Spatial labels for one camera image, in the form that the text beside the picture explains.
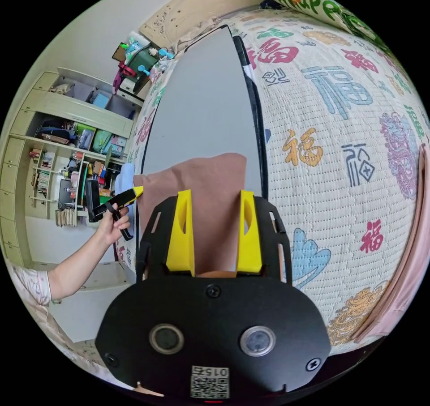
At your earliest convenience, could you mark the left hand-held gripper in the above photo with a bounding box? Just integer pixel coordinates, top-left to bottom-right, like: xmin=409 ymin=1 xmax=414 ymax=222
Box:
xmin=105 ymin=185 xmax=145 ymax=242

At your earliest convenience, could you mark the brown long sleeve shirt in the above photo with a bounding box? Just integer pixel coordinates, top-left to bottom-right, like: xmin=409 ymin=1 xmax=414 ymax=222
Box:
xmin=133 ymin=152 xmax=280 ymax=278

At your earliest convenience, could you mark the light blue cloth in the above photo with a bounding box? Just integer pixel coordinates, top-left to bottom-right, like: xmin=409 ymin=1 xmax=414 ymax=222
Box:
xmin=114 ymin=162 xmax=138 ymax=239

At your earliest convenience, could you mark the pale green shelf cupboard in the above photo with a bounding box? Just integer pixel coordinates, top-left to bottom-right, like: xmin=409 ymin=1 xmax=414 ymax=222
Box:
xmin=0 ymin=66 xmax=146 ymax=269

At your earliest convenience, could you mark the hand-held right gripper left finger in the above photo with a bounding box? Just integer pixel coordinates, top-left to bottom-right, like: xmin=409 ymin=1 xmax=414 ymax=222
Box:
xmin=165 ymin=189 xmax=195 ymax=277

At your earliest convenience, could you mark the person's left hand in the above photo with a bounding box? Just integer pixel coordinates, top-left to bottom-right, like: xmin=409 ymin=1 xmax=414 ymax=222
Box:
xmin=96 ymin=203 xmax=132 ymax=246

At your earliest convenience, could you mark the grey folding board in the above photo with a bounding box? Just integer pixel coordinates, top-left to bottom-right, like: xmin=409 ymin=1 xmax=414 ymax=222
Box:
xmin=140 ymin=24 xmax=270 ymax=201

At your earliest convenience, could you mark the cluttered bedside table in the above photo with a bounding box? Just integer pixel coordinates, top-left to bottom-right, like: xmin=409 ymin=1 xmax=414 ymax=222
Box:
xmin=111 ymin=31 xmax=176 ymax=102

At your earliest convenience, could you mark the pink blanket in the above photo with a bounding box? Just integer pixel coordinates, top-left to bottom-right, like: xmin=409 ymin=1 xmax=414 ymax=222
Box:
xmin=351 ymin=142 xmax=430 ymax=343

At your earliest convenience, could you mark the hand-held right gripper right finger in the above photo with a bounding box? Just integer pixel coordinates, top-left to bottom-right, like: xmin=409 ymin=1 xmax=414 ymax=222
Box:
xmin=236 ymin=189 xmax=263 ymax=274

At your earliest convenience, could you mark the person's left forearm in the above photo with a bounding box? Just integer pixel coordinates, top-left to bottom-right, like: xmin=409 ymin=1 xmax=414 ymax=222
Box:
xmin=48 ymin=234 xmax=109 ymax=300

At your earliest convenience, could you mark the bed with printed mat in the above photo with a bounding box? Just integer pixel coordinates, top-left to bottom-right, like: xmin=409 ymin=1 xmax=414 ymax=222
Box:
xmin=114 ymin=0 xmax=430 ymax=357

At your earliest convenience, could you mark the person's body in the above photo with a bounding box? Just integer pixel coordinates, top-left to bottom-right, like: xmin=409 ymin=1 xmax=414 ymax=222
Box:
xmin=0 ymin=261 xmax=135 ymax=392

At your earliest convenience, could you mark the pillow with green print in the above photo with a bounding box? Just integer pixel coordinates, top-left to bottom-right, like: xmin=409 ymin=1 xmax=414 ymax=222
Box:
xmin=260 ymin=0 xmax=399 ymax=46

